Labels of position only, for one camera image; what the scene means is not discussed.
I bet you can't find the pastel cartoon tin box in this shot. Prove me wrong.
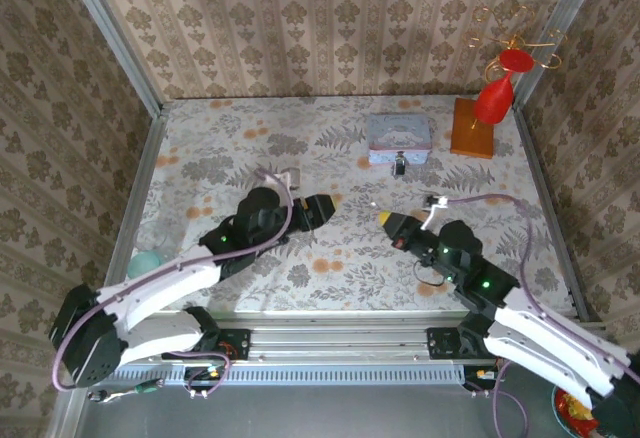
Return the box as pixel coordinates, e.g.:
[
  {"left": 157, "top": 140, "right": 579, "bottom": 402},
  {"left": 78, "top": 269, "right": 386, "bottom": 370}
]
[{"left": 366, "top": 112, "right": 432, "bottom": 166}]

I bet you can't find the floral patterned table mat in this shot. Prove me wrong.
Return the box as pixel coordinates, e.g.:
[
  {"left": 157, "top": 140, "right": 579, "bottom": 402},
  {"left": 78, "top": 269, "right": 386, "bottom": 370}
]
[{"left": 119, "top": 96, "right": 574, "bottom": 314}]

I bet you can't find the orange wooden block base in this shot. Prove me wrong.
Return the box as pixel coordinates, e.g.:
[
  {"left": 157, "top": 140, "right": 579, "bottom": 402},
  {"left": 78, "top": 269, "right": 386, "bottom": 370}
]
[{"left": 449, "top": 97, "right": 496, "bottom": 160}]

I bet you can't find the clear drinking glass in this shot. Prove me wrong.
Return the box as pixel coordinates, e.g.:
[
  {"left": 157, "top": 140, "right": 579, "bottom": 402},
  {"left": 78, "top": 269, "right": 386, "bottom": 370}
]
[{"left": 134, "top": 220, "right": 174, "bottom": 264}]

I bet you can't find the teal round ball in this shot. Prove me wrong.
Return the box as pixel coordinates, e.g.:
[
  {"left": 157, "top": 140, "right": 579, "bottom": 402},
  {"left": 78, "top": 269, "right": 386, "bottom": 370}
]
[{"left": 127, "top": 251, "right": 166, "bottom": 280}]

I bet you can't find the red plastic goblet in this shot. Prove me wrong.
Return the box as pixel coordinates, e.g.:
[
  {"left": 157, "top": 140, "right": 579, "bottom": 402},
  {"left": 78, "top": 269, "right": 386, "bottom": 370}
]
[{"left": 473, "top": 48, "right": 535, "bottom": 125}]

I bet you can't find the patterned plate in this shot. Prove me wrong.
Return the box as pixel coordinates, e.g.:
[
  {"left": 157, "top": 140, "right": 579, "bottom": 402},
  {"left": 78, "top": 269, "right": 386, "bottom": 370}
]
[{"left": 552, "top": 385, "right": 601, "bottom": 438}]

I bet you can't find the red food item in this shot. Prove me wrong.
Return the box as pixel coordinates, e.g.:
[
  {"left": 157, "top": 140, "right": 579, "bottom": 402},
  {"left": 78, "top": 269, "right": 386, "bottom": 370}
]
[{"left": 557, "top": 392, "right": 599, "bottom": 432}]

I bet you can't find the thin black cable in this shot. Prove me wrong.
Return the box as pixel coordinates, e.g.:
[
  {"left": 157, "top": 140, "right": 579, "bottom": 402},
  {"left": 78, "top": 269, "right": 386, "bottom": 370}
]
[{"left": 412, "top": 261, "right": 451, "bottom": 290}]

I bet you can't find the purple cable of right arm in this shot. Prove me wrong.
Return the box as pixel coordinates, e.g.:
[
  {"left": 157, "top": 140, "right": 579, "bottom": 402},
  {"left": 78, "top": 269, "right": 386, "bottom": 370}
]
[{"left": 442, "top": 193, "right": 640, "bottom": 438}]

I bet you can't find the aluminium side rail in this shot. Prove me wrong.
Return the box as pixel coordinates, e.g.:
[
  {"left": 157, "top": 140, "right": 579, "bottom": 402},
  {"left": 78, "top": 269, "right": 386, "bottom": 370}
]
[
  {"left": 102, "top": 107, "right": 170, "bottom": 309},
  {"left": 513, "top": 107, "right": 599, "bottom": 323}
]

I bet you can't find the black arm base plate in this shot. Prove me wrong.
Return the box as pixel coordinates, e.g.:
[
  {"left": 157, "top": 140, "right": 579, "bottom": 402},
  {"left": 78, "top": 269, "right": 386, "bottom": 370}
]
[
  {"left": 426, "top": 325, "right": 496, "bottom": 360},
  {"left": 197, "top": 326, "right": 252, "bottom": 360}
]

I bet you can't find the aluminium front rail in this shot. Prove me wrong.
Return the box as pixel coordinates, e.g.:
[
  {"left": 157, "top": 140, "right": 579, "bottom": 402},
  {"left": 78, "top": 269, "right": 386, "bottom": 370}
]
[{"left": 209, "top": 310, "right": 484, "bottom": 360}]

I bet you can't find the grey slotted cable duct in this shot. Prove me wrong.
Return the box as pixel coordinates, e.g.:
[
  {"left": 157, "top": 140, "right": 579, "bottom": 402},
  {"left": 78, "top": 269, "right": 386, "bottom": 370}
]
[{"left": 114, "top": 362, "right": 466, "bottom": 385}]

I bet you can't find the green handled tool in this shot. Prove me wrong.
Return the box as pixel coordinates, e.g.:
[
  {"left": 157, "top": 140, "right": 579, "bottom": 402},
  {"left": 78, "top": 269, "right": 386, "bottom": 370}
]
[{"left": 87, "top": 378, "right": 165, "bottom": 404}]

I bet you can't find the gold wire stand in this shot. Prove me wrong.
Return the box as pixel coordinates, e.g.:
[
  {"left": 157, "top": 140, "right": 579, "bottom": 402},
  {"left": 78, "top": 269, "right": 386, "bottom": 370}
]
[{"left": 462, "top": 5, "right": 569, "bottom": 129}]

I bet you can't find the aluminium frame post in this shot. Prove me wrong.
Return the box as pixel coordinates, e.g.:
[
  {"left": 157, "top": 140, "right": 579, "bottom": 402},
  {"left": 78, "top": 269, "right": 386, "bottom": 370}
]
[
  {"left": 513, "top": 0, "right": 597, "bottom": 110},
  {"left": 55, "top": 0, "right": 165, "bottom": 115}
]

